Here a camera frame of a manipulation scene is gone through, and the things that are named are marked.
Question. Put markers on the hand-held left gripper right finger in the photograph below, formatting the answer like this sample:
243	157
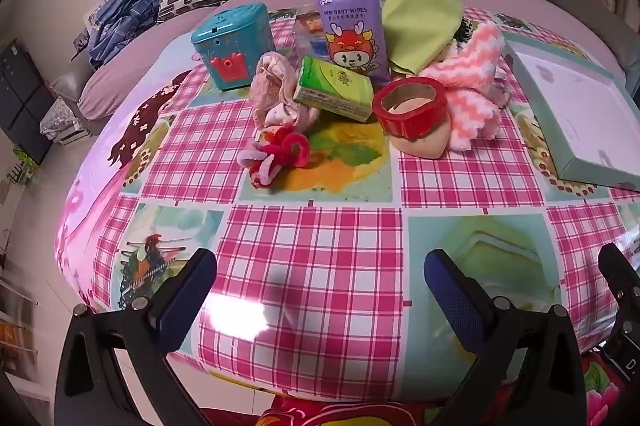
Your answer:
450	296

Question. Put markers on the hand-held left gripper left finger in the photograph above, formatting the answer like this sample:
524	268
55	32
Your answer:
182	306

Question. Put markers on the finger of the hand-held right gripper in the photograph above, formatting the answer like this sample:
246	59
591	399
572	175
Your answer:
617	271

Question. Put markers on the beige powder puff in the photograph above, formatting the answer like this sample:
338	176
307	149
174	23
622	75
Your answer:
425	145

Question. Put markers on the mint green shallow box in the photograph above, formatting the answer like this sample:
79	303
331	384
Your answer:
575	105

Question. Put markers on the red tape roll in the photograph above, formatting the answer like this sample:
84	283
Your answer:
390	115

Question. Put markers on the pink white striped towel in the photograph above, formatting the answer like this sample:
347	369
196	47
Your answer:
470	100

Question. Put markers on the green tissue pack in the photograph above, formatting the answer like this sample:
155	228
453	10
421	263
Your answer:
332	88

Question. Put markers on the yellow-green cloth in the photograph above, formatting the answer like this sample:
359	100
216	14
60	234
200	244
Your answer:
422	18

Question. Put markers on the purple baby wipes pack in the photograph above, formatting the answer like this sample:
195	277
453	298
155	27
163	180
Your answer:
350	25

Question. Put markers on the clear plastic box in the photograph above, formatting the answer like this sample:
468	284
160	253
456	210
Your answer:
307	35

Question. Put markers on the plaid picture tablecloth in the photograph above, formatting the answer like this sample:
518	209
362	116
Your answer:
310	246

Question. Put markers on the red floral rug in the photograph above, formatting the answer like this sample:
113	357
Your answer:
320	413

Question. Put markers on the green potted plant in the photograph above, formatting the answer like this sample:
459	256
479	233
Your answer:
26	159

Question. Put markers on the white storage rack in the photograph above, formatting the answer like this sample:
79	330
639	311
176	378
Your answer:
60	120

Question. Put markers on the purple sofa cover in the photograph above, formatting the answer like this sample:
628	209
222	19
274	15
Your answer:
120	85

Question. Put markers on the black cabinet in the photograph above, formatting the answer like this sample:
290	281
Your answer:
22	100

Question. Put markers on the teal plastic toy box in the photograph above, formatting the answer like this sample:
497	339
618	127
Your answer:
227	48

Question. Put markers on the leopard print scrunchie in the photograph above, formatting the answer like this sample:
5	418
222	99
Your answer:
465	30

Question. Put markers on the blue plaid clothes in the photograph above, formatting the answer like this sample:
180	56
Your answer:
120	20

